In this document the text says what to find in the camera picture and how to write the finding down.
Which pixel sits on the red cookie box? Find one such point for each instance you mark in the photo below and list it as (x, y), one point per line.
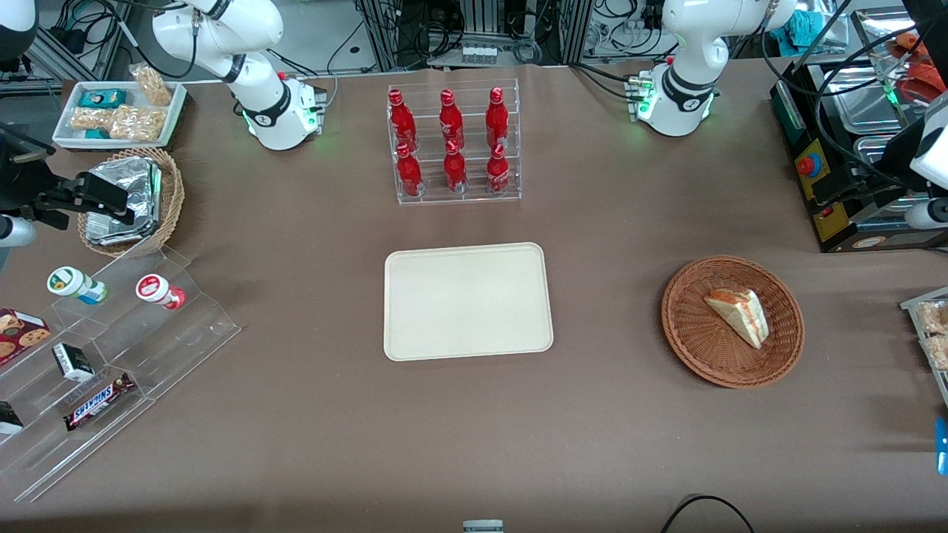
(18, 334)

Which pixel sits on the clear acrylic stepped shelf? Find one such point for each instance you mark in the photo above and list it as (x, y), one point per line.
(163, 348)

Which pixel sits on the white rectangular snack tray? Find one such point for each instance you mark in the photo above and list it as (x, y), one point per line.
(67, 129)

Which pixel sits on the grey device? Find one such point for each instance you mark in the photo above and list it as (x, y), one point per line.
(483, 526)

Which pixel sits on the red soda bottle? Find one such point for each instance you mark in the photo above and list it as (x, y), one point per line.
(455, 172)
(451, 122)
(497, 120)
(402, 122)
(409, 174)
(498, 174)

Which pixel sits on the clear acrylic bottle rack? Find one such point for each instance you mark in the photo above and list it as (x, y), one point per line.
(474, 198)

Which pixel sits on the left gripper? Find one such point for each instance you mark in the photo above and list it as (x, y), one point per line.
(898, 154)

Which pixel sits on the black control box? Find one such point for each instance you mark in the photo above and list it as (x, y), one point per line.
(837, 215)

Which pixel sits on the green lid yogurt cup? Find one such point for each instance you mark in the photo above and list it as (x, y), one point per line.
(70, 283)

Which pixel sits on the metal tray with snacks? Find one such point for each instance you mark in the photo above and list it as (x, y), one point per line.
(915, 305)

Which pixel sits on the blue plastic object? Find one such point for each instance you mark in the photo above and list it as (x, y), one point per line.
(942, 448)

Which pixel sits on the teal cloth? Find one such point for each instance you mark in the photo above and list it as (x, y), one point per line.
(801, 29)

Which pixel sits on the triangle sandwich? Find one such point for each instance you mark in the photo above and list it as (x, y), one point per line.
(740, 314)

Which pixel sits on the aluminium frame rack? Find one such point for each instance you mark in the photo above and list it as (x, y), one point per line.
(570, 29)

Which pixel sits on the red emergency stop button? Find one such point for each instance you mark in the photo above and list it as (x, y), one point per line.
(810, 165)

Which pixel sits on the white terminal block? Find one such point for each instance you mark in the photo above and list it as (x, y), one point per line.
(478, 55)

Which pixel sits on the small black white box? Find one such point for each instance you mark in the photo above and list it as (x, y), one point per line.
(9, 418)
(72, 361)

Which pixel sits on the red lid yogurt cup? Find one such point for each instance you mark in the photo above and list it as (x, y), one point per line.
(155, 289)

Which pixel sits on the Snickers chocolate bar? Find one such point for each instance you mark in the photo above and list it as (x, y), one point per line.
(96, 403)

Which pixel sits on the aluminium foil container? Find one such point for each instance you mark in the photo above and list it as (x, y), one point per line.
(141, 185)

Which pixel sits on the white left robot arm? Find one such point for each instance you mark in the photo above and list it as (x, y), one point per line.
(685, 66)

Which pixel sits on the clear bag of snacks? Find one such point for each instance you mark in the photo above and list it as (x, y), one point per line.
(939, 352)
(137, 123)
(935, 317)
(89, 118)
(152, 83)

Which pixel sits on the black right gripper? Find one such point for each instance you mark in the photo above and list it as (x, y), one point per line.
(26, 186)

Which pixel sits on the shallow brown wicker basket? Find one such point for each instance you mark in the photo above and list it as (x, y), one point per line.
(696, 340)

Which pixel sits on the teal snack box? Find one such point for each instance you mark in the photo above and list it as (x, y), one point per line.
(96, 134)
(102, 98)

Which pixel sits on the cream plastic tray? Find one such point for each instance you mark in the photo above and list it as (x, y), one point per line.
(466, 303)

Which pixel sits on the orange snack bag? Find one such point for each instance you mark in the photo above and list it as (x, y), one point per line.
(918, 70)

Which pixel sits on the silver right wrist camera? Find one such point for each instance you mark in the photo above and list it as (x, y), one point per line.
(15, 231)

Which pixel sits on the deep tan wicker basket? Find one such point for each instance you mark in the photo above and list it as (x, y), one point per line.
(172, 196)

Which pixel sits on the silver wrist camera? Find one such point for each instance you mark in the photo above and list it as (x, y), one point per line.
(927, 215)
(15, 231)

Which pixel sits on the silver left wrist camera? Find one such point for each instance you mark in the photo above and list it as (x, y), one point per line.
(927, 215)

